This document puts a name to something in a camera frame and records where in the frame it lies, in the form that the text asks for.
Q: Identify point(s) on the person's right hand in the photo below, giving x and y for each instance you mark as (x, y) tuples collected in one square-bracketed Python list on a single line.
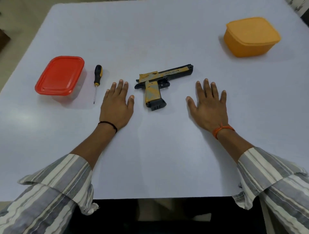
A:
[(211, 112)]

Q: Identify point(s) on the person's left hand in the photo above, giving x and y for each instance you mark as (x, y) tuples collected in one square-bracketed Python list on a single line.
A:
[(115, 109)]

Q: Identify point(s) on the person's left middle finger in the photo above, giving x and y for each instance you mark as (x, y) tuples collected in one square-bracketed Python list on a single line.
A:
[(119, 87)]

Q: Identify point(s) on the person's right little finger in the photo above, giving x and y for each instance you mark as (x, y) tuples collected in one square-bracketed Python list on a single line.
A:
[(223, 96)]

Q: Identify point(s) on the person's left little finger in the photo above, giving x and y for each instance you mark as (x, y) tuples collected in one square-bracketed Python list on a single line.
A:
[(107, 94)]

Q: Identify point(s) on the person's left thumb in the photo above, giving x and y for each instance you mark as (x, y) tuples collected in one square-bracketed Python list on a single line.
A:
[(131, 101)]

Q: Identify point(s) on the person's right middle finger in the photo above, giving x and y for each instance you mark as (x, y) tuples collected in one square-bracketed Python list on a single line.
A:
[(207, 87)]

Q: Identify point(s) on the person's right thumb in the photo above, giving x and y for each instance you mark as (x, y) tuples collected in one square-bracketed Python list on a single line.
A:
[(191, 104)]

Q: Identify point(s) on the person's right forearm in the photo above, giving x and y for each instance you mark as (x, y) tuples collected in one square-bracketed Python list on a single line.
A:
[(263, 173)]

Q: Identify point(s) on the person's left forearm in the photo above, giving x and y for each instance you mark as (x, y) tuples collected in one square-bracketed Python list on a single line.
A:
[(67, 173)]

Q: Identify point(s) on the black and yellow screwdriver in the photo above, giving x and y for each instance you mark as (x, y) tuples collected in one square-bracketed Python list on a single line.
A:
[(97, 77)]

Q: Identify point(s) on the black thread wristband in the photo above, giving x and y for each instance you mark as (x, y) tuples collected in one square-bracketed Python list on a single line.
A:
[(109, 124)]

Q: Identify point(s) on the yellow and black toy pistol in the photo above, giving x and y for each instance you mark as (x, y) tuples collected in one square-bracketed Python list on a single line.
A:
[(154, 83)]

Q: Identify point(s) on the orange thread wristband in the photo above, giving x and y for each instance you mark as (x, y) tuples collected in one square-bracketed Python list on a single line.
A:
[(221, 129)]

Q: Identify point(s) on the red lidded plastic container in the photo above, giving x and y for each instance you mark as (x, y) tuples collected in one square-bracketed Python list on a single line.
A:
[(59, 75)]

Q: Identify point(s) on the orange lidded plastic container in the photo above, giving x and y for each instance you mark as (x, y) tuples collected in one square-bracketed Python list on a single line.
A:
[(251, 36)]

